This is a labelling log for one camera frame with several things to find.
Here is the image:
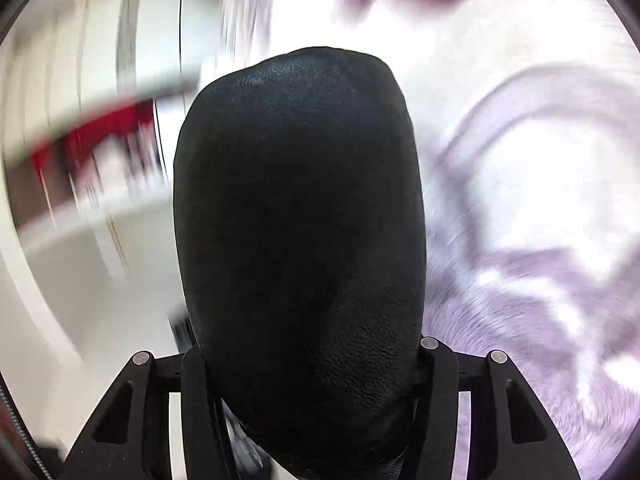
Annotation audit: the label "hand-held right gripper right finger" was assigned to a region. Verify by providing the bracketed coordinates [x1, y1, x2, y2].
[400, 336, 583, 480]

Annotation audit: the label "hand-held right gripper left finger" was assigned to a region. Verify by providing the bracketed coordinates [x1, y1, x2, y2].
[59, 347, 236, 480]

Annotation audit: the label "black leather jacket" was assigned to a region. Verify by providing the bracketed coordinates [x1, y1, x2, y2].
[172, 46, 428, 480]

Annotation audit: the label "hanging red clothes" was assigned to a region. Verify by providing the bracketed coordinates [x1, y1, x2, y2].
[31, 100, 157, 196]

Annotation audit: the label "floral purple blanket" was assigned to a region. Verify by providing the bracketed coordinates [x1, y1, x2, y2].
[220, 0, 640, 480]

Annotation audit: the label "white sliding-door wardrobe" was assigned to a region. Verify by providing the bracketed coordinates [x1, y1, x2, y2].
[0, 0, 223, 361]

